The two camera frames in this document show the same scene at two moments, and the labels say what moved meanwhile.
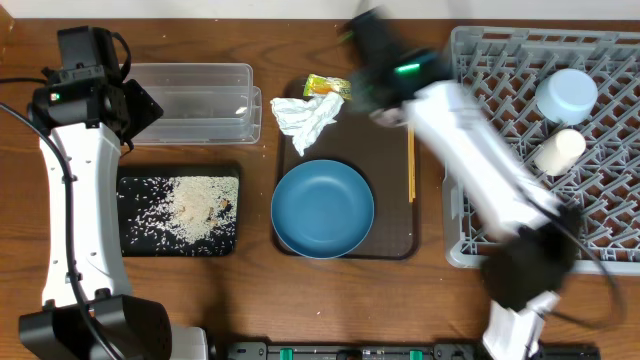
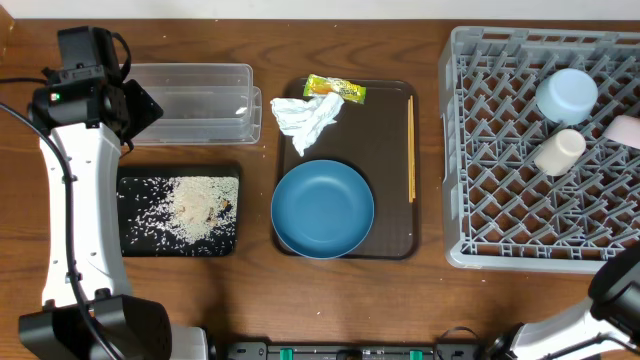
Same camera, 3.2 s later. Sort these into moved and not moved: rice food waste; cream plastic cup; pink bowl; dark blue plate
Moved: pink bowl
Not moved: cream plastic cup; dark blue plate; rice food waste
